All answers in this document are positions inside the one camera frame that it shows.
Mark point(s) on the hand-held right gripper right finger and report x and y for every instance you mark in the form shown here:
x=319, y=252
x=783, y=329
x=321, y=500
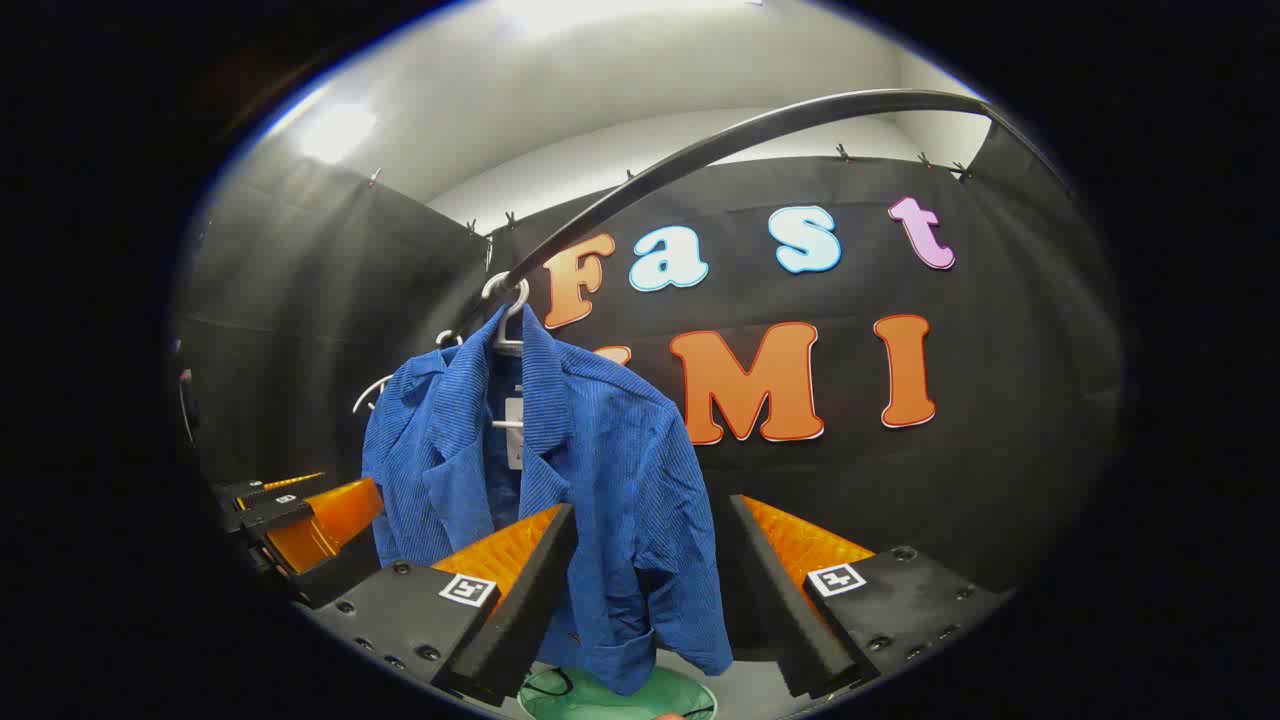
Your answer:
x=780, y=610

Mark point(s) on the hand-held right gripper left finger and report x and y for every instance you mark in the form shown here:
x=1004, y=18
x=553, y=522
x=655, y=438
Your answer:
x=520, y=610

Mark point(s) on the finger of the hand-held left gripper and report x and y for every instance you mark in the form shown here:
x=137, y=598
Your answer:
x=262, y=512
x=330, y=520

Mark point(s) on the green laundry hamper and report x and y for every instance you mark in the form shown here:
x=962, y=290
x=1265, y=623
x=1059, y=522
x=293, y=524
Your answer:
x=600, y=700

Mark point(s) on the white plastic hanger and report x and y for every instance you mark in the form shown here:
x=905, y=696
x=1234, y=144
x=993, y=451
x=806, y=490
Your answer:
x=512, y=300
x=372, y=390

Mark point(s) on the ceiling light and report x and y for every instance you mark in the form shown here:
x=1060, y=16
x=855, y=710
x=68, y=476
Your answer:
x=335, y=130

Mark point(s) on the black clothes rack rail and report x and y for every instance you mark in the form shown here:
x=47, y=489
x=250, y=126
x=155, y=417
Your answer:
x=760, y=125

